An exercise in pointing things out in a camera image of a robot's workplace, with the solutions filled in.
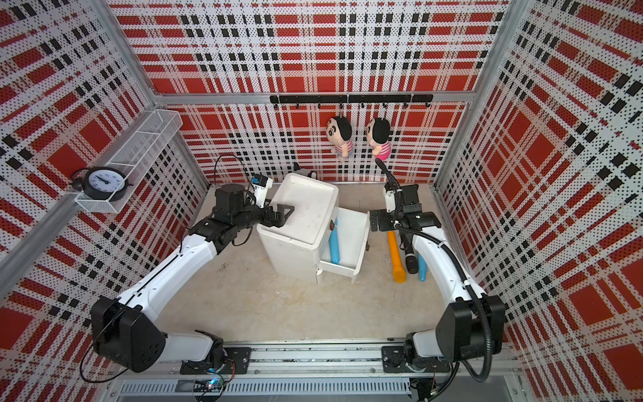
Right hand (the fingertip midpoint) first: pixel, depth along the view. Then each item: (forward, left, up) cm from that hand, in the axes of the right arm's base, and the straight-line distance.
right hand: (387, 216), depth 83 cm
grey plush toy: (+25, +33, 0) cm, 41 cm away
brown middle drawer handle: (-7, +6, -8) cm, 13 cm away
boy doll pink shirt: (+31, +1, +11) cm, 33 cm away
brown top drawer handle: (-3, +19, -1) cm, 19 cm away
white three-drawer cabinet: (-14, +30, +2) cm, 33 cm away
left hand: (+1, +34, +6) cm, 34 cm away
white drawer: (0, +11, -10) cm, 15 cm away
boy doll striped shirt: (+29, +16, +14) cm, 36 cm away
